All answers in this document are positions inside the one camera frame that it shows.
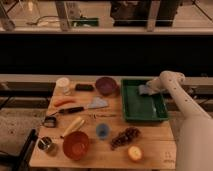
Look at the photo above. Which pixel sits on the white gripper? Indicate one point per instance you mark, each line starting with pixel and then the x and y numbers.
pixel 155 86

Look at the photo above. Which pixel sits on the blue sponge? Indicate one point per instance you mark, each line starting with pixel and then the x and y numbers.
pixel 143 90

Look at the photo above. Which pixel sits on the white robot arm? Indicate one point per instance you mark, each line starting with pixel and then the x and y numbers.
pixel 195 142

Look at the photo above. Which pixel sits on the green plastic tray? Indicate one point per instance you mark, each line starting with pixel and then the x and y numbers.
pixel 141 107

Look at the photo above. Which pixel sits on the purple bowl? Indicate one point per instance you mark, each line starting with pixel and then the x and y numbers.
pixel 106 85

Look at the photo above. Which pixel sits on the purple grape bunch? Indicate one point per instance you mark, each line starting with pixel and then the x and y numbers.
pixel 125 137

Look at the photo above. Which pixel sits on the blue cup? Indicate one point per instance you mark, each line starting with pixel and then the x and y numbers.
pixel 102 131

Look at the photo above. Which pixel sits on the orange apple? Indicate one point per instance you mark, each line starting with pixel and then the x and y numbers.
pixel 135 153

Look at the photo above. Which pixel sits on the black rectangular block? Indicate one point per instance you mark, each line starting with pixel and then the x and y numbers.
pixel 84 87

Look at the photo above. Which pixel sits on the wooden board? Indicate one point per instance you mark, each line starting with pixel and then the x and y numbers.
pixel 156 141

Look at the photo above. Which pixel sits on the clear jar white lid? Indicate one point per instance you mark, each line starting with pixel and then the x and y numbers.
pixel 63 84

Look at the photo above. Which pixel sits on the orange bowl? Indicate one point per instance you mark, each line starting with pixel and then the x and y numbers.
pixel 76 145

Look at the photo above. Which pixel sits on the orange carrot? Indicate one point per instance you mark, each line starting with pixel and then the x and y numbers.
pixel 62 102

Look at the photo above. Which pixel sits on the metal cup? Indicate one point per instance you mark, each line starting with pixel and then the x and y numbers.
pixel 45 144

